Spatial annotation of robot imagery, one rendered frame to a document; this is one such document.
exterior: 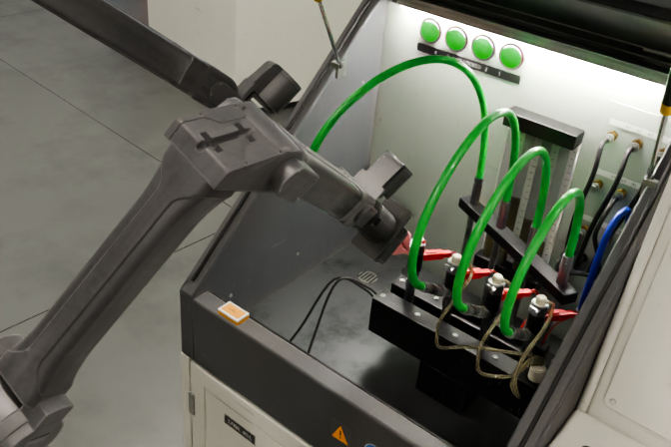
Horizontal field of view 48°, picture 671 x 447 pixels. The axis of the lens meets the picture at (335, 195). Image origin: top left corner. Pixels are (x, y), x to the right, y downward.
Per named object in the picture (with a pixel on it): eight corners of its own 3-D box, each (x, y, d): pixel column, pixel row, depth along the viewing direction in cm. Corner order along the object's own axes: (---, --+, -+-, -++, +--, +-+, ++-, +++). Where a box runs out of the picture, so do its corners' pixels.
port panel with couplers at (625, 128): (560, 251, 146) (602, 104, 130) (568, 243, 149) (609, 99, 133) (626, 280, 140) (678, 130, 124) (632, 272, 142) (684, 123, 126)
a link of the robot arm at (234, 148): (185, 75, 68) (258, 150, 65) (256, 96, 80) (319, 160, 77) (-75, 407, 78) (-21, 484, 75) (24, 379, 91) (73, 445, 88)
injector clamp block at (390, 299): (363, 356, 149) (371, 295, 141) (393, 332, 156) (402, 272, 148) (519, 452, 132) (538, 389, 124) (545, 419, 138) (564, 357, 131)
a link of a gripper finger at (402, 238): (428, 249, 131) (404, 226, 125) (402, 282, 131) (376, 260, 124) (402, 231, 136) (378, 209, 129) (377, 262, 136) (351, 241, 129)
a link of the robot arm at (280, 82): (192, 84, 121) (205, 94, 114) (242, 32, 122) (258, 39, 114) (243, 133, 127) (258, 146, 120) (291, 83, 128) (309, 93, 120)
